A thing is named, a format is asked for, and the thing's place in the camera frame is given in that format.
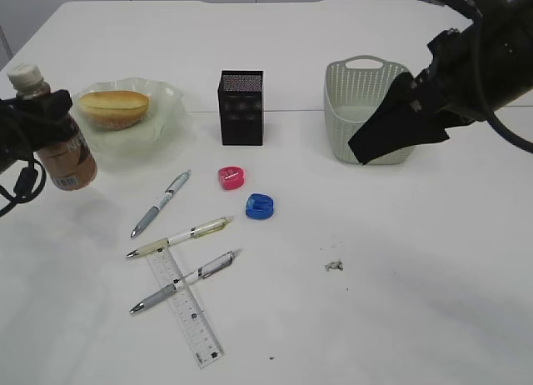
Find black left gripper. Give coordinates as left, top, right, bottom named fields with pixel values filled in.
left=1, top=89, right=73, bottom=173

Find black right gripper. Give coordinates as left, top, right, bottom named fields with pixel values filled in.
left=348, top=26, right=532, bottom=165

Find brown Nescafe coffee bottle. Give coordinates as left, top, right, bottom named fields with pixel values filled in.
left=7, top=63, right=97, bottom=191

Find golden bread roll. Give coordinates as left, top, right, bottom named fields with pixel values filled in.
left=79, top=90, right=150, bottom=130

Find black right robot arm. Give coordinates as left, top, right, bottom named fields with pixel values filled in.
left=348, top=0, right=532, bottom=164

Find pale green plastic basket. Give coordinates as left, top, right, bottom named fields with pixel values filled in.
left=323, top=55, right=408, bottom=164

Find frosted green glass plate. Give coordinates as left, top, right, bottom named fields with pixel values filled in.
left=70, top=77, right=186, bottom=158

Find grey grip white pen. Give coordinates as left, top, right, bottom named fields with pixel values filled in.
left=130, top=170, right=192, bottom=238

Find black mesh pen holder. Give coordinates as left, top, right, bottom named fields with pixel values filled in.
left=217, top=70, right=264, bottom=146

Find blue pencil sharpener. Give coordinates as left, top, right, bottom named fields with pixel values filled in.
left=245, top=193, right=274, bottom=220

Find cream grip white pen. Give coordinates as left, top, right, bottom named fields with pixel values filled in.
left=126, top=217, right=233, bottom=259

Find pink pencil sharpener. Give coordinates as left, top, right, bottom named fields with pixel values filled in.
left=217, top=166, right=245, bottom=191

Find lilac grip white pen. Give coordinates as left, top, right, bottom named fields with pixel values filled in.
left=129, top=249, right=242, bottom=314

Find tiny grey paper scrap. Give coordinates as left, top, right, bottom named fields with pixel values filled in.
left=325, top=260, right=344, bottom=272

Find clear plastic ruler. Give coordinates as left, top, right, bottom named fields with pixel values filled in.
left=147, top=247, right=224, bottom=368

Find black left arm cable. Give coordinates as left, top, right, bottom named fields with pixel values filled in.
left=0, top=151, right=47, bottom=219

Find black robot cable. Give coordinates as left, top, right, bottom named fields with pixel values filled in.
left=436, top=0, right=533, bottom=155

